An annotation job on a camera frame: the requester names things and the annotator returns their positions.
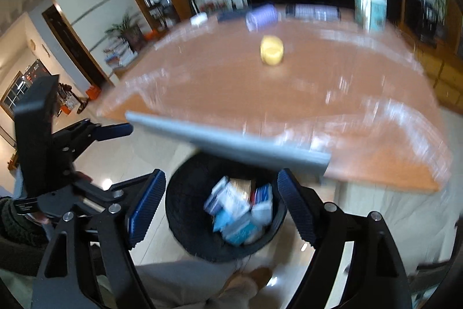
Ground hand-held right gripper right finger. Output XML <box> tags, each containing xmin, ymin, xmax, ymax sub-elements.
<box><xmin>277</xmin><ymin>168</ymin><xmax>413</xmax><ymax>309</ymax></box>

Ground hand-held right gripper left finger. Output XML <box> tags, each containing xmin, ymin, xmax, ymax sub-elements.
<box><xmin>32</xmin><ymin>169</ymin><xmax>167</xmax><ymax>309</ymax></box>

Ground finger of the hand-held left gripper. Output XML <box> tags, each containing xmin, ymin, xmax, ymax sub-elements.
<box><xmin>72</xmin><ymin>172</ymin><xmax>125</xmax><ymax>212</ymax></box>
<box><xmin>51</xmin><ymin>119</ymin><xmax>134</xmax><ymax>165</ymax></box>

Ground black trash bin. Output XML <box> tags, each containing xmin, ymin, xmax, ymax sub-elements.
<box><xmin>164</xmin><ymin>151</ymin><xmax>288</xmax><ymax>263</ymax></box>

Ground pile of small cartons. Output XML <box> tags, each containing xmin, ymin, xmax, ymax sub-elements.
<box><xmin>203</xmin><ymin>176</ymin><xmax>274</xmax><ymax>246</ymax></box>

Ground white card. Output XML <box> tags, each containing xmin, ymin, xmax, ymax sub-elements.
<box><xmin>125</xmin><ymin>111</ymin><xmax>331</xmax><ymax>187</ymax></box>

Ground person's left forearm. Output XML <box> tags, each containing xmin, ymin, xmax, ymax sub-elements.
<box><xmin>0</xmin><ymin>197</ymin><xmax>55</xmax><ymax>271</ymax></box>

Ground stack of books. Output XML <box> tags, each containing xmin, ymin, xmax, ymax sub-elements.
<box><xmin>103</xmin><ymin>39</ymin><xmax>140</xmax><ymax>69</ymax></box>

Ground person's grey pants leg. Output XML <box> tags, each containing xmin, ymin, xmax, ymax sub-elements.
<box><xmin>94</xmin><ymin>251</ymin><xmax>261</xmax><ymax>309</ymax></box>

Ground dark wooden door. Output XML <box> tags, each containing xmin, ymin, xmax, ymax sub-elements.
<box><xmin>41</xmin><ymin>3</ymin><xmax>109</xmax><ymax>87</ymax></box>

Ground potted green plant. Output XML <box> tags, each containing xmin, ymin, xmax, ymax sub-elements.
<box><xmin>105</xmin><ymin>13</ymin><xmax>145</xmax><ymax>52</ymax></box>

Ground yellow plastic bottle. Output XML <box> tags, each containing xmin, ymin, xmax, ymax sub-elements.
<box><xmin>260</xmin><ymin>35</ymin><xmax>285</xmax><ymax>66</ymax></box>

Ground large purple hair roller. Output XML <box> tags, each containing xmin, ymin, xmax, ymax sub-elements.
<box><xmin>245</xmin><ymin>4</ymin><xmax>278</xmax><ymax>32</ymax></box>

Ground smartphone with lit screen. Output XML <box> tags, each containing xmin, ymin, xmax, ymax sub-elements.
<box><xmin>285</xmin><ymin>3</ymin><xmax>341</xmax><ymax>22</ymax></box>

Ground wooden sideboard with drawers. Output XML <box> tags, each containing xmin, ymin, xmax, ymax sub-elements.
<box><xmin>409</xmin><ymin>37</ymin><xmax>463</xmax><ymax>110</ymax></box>

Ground blue patterned mug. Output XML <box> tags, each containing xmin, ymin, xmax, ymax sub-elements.
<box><xmin>354</xmin><ymin>0</ymin><xmax>387</xmax><ymax>34</ymax></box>

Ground black coffee machine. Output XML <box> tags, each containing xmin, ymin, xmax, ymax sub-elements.
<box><xmin>405</xmin><ymin>0</ymin><xmax>435</xmax><ymax>39</ymax></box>

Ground small leafy houseplant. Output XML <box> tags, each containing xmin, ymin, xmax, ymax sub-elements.
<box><xmin>432</xmin><ymin>0</ymin><xmax>449</xmax><ymax>20</ymax></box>

